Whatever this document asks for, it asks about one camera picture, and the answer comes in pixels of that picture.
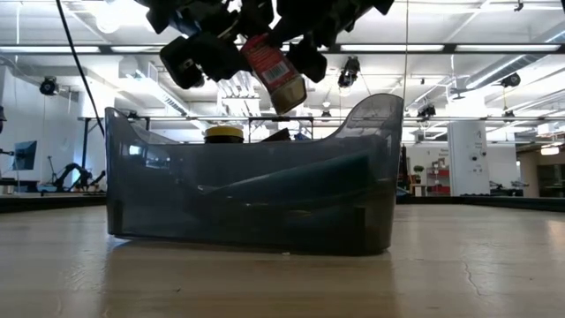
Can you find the red rectangular spice tin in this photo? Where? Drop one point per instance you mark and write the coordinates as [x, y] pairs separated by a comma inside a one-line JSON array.
[[276, 75]]

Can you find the brown seasoning packet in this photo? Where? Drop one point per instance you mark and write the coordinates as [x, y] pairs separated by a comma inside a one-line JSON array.
[[278, 136]]

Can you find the black ceiling spot lamp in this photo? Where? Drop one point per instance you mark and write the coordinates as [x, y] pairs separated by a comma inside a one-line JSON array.
[[48, 86], [426, 110], [348, 73], [511, 79]]

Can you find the white ceiling pipes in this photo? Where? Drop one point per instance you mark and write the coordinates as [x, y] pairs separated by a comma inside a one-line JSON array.
[[240, 95]]

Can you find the computer monitor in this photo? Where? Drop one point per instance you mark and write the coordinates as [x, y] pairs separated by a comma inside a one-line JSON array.
[[25, 155]]

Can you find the background robot equipment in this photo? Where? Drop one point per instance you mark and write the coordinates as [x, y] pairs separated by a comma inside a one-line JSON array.
[[75, 176]]

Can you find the dark spice jar yellow lid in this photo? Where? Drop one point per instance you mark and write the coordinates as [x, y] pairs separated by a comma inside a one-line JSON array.
[[223, 132]]

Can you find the dark grey translucent plastic bin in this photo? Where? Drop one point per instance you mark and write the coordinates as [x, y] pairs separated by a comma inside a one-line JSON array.
[[176, 207]]

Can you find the black aluminium table frame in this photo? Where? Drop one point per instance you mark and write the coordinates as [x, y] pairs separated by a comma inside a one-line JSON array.
[[44, 201]]

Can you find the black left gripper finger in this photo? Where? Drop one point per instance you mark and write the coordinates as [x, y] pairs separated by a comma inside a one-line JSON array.
[[223, 57], [258, 17]]

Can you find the grey ceiling air duct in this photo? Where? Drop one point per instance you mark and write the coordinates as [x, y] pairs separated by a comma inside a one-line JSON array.
[[536, 50]]

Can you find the white round pillar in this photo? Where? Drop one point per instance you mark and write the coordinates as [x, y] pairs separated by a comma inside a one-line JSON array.
[[468, 146]]

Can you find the wooden booth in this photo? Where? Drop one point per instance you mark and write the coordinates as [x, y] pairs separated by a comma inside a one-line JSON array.
[[527, 176]]

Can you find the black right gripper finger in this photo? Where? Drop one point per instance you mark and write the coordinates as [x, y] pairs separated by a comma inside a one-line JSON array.
[[309, 62]]

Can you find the red storage shelf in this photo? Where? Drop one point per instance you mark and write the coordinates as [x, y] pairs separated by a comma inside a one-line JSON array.
[[438, 173]]

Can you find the black background box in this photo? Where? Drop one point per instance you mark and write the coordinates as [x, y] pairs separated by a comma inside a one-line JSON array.
[[404, 163]]

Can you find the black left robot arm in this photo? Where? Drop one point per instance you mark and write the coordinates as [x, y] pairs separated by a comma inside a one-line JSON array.
[[2, 119]]

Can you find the lit rectangular lamp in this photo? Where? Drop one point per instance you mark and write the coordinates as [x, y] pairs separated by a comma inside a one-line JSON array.
[[550, 151]]

